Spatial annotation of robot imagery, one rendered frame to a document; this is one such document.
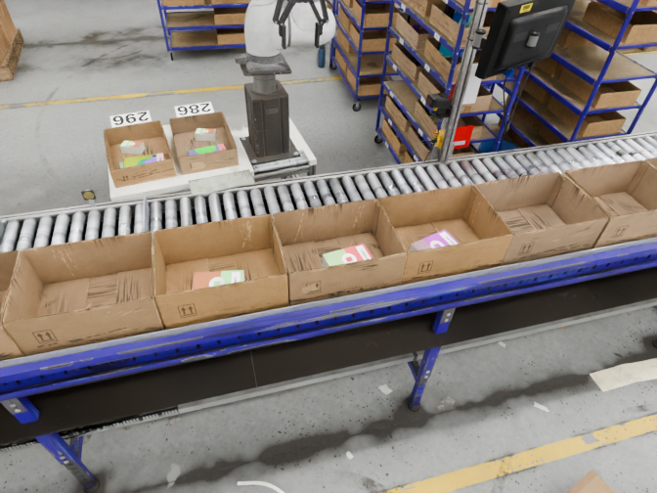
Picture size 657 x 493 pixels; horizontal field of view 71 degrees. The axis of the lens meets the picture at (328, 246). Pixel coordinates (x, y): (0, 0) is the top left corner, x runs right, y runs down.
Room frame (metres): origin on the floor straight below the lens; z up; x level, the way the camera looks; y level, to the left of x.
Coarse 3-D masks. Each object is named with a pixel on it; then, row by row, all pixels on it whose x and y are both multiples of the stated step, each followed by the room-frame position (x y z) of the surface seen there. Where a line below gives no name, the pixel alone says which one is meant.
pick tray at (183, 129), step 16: (176, 128) 2.18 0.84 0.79; (192, 128) 2.21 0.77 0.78; (208, 128) 2.24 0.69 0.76; (224, 128) 2.24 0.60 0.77; (176, 144) 2.07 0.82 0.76; (192, 144) 2.08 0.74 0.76; (208, 144) 2.09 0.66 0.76; (224, 144) 2.10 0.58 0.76; (192, 160) 1.84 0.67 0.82; (208, 160) 1.87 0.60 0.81; (224, 160) 1.90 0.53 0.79
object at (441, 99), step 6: (432, 96) 2.09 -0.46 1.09; (438, 96) 2.08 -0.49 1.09; (444, 96) 2.09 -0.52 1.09; (426, 102) 2.09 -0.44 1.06; (432, 102) 2.05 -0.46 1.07; (438, 102) 2.06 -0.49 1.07; (444, 102) 2.07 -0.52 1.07; (450, 102) 2.07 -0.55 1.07; (438, 108) 2.08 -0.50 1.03; (444, 108) 2.07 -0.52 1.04; (438, 114) 2.07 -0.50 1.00
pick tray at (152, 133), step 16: (112, 128) 2.05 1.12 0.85; (128, 128) 2.08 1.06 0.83; (144, 128) 2.11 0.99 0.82; (160, 128) 2.15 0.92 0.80; (112, 144) 2.04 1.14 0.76; (144, 144) 2.06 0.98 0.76; (160, 144) 2.07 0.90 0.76; (112, 160) 1.90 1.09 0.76; (160, 160) 1.79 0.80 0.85; (112, 176) 1.69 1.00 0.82; (128, 176) 1.72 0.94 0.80; (144, 176) 1.75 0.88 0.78; (160, 176) 1.78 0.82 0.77
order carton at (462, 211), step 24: (432, 192) 1.40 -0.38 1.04; (456, 192) 1.43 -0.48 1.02; (408, 216) 1.37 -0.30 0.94; (432, 216) 1.40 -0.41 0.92; (456, 216) 1.43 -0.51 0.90; (480, 216) 1.35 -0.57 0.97; (408, 240) 1.29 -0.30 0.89; (480, 240) 1.13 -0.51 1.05; (504, 240) 1.16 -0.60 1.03; (408, 264) 1.06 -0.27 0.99; (432, 264) 1.09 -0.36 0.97; (456, 264) 1.11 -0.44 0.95; (480, 264) 1.14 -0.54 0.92
